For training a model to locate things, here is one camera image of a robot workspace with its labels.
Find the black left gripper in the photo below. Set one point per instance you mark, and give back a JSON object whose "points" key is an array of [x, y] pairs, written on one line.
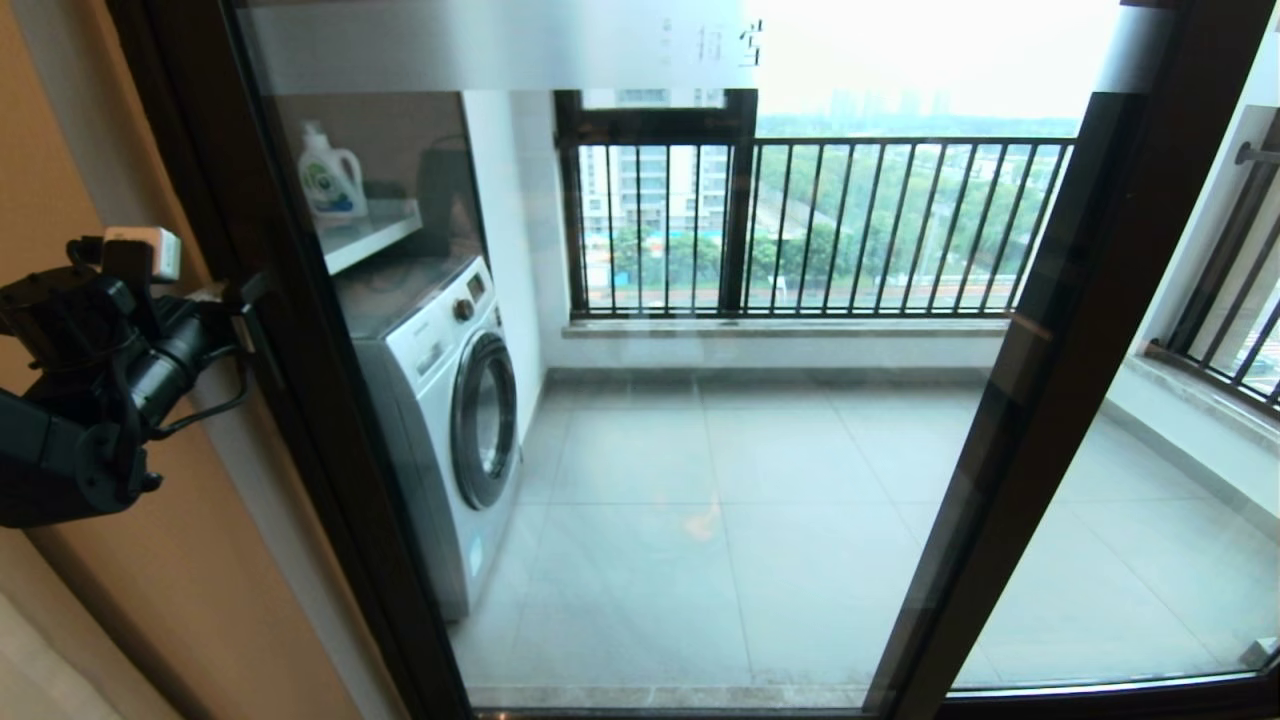
{"points": [[90, 330]]}

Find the dark brown glass sliding door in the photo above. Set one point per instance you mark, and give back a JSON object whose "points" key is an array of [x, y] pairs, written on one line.
{"points": [[360, 500]]}

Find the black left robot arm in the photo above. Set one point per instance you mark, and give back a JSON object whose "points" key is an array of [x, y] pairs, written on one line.
{"points": [[50, 470]]}

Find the white shelf board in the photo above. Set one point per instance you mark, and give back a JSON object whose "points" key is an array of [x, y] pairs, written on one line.
{"points": [[372, 235]]}

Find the white detergent bottle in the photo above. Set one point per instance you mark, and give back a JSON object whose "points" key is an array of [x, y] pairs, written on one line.
{"points": [[333, 180]]}

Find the dark brown cabinet niche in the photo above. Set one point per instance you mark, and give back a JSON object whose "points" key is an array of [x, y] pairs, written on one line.
{"points": [[400, 150]]}

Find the white front-load washing machine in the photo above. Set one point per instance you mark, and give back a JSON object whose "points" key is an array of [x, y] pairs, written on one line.
{"points": [[440, 420]]}

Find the white curtain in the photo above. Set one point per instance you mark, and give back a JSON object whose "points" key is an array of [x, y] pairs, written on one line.
{"points": [[40, 680]]}

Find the grey stone window sill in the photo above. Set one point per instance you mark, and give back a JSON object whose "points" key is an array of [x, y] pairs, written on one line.
{"points": [[1200, 390], [790, 327]]}

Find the black balcony railing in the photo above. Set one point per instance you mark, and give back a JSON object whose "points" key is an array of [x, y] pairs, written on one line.
{"points": [[860, 230], [1235, 290]]}

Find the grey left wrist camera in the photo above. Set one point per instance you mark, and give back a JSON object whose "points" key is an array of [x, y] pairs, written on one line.
{"points": [[145, 252]]}

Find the dark balcony window frame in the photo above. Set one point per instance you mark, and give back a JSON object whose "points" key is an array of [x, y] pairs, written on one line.
{"points": [[740, 200]]}

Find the brown sliding door frame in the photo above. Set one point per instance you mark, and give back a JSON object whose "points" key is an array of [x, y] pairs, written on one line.
{"points": [[960, 560]]}

